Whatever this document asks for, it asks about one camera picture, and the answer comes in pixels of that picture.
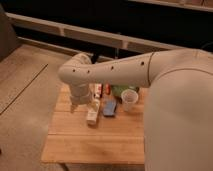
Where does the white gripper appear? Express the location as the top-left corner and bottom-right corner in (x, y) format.
(70, 92), (92, 112)

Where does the green ceramic bowl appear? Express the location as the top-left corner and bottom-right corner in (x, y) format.
(111, 85), (139, 97)

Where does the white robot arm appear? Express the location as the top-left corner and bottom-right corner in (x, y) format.
(59, 48), (213, 171)

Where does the white bottle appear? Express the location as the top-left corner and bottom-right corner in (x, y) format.
(86, 99), (100, 125)

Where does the white red tube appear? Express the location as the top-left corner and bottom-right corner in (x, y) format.
(94, 84), (102, 99)

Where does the orange red object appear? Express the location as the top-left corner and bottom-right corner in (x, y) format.
(105, 84), (111, 95)

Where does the blue sponge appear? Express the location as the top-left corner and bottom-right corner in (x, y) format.
(103, 100), (117, 117)

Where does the clear plastic cup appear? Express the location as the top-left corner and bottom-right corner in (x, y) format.
(121, 89), (138, 111)

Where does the white shelf rail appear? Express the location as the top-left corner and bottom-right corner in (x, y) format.
(6, 13), (182, 53)

